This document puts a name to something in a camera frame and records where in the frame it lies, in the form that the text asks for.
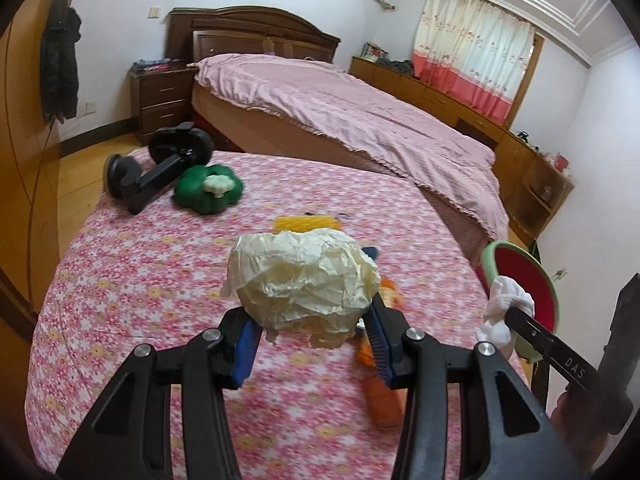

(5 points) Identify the white tissue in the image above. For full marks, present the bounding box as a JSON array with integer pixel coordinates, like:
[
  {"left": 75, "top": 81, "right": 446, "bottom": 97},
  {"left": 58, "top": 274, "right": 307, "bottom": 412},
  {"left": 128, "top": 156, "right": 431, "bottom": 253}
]
[{"left": 475, "top": 276, "right": 536, "bottom": 361}]

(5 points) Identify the stack of magazines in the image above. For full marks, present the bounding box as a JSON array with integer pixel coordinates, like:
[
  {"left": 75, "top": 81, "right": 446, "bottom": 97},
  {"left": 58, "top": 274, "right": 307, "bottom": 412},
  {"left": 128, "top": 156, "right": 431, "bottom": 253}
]
[{"left": 131, "top": 58, "right": 172, "bottom": 74}]

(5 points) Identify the dark hanging jacket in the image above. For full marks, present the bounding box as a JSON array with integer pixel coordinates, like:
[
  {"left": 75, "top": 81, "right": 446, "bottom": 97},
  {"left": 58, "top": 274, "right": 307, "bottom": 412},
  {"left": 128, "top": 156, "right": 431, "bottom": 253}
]
[{"left": 39, "top": 6, "right": 82, "bottom": 126}]

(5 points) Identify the dark wooden nightstand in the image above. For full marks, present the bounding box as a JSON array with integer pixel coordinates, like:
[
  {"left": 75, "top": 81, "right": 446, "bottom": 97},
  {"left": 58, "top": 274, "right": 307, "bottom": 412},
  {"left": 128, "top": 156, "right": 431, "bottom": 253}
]
[{"left": 127, "top": 60, "right": 198, "bottom": 148}]

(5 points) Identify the green and red bin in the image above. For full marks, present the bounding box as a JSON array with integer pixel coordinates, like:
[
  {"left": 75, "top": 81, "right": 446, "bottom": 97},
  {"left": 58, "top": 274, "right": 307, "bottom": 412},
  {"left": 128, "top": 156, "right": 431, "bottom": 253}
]
[{"left": 480, "top": 240, "right": 561, "bottom": 361}]

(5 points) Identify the pink checked bedspread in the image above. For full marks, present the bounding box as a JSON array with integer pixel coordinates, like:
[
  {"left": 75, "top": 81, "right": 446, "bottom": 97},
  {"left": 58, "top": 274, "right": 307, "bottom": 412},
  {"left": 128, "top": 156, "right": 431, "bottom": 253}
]
[{"left": 192, "top": 52, "right": 511, "bottom": 241}]

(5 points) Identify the brown bed base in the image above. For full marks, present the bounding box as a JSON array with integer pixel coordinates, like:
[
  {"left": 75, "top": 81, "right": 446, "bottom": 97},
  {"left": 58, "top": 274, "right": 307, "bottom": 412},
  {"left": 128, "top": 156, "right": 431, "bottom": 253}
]
[{"left": 190, "top": 82, "right": 501, "bottom": 271}]

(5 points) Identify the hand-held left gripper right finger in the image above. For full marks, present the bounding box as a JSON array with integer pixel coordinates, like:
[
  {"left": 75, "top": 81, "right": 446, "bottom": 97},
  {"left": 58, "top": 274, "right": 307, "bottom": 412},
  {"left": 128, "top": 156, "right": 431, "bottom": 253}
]
[{"left": 362, "top": 292, "right": 586, "bottom": 480}]

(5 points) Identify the black phone holder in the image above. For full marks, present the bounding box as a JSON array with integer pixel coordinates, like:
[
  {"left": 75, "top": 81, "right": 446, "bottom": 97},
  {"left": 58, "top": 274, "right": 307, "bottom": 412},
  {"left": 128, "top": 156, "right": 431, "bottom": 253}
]
[{"left": 102, "top": 121, "right": 213, "bottom": 216}]

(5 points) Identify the pink floral cloth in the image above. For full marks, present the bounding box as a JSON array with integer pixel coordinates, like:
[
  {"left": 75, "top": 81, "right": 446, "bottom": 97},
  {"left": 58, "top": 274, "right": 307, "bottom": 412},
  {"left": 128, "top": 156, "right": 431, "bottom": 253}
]
[{"left": 25, "top": 147, "right": 531, "bottom": 480}]

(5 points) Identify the pink and white curtain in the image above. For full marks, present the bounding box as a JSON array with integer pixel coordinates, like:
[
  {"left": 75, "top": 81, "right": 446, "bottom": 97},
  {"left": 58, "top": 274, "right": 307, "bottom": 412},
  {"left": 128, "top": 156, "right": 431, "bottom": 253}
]
[{"left": 412, "top": 0, "right": 537, "bottom": 123}]

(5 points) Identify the orange packet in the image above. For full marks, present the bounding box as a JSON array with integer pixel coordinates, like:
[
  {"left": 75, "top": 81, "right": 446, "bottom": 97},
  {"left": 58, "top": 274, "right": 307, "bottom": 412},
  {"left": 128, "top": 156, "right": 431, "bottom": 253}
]
[{"left": 356, "top": 280, "right": 407, "bottom": 429}]

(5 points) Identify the cream paper ball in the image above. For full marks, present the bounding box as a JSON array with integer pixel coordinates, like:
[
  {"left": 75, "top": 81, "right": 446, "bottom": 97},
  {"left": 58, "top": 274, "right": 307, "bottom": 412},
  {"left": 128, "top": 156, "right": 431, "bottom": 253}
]
[{"left": 220, "top": 227, "right": 382, "bottom": 348}]

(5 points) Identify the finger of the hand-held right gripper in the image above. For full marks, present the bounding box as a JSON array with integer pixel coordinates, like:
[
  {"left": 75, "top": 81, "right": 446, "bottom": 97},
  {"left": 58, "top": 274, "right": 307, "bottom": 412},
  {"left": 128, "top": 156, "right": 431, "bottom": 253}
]
[{"left": 504, "top": 306, "right": 562, "bottom": 370}]

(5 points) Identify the long wooden cabinet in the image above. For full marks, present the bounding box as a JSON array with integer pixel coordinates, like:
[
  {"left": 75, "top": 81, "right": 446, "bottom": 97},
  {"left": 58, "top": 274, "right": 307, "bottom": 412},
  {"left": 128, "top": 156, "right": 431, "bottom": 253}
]
[{"left": 348, "top": 55, "right": 576, "bottom": 241}]

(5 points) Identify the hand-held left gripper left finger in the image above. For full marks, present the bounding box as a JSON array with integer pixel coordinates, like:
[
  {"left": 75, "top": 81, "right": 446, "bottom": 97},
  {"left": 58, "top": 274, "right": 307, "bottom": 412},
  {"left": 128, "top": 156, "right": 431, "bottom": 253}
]
[{"left": 55, "top": 307, "right": 263, "bottom": 480}]

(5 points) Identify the wooden wardrobe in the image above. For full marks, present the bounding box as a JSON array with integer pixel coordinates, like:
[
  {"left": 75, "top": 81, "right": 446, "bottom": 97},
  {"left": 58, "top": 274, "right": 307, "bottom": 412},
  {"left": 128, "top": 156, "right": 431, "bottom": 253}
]
[{"left": 0, "top": 0, "right": 81, "bottom": 341}]

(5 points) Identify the dark wooden headboard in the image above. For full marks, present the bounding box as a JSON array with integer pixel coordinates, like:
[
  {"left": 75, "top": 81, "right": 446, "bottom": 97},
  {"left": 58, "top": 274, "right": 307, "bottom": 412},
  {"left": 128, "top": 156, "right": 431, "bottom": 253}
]
[{"left": 165, "top": 6, "right": 342, "bottom": 68}]

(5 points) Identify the green flower toy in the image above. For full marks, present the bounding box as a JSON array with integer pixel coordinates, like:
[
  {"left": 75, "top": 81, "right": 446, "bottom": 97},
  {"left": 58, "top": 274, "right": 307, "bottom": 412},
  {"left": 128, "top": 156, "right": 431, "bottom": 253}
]
[{"left": 172, "top": 162, "right": 246, "bottom": 217}]

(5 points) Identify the yellow foam net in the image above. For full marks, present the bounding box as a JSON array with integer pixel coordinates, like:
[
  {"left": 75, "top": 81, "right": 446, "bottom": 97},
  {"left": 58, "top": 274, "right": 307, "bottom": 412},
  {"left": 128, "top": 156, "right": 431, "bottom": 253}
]
[{"left": 274, "top": 214, "right": 346, "bottom": 235}]

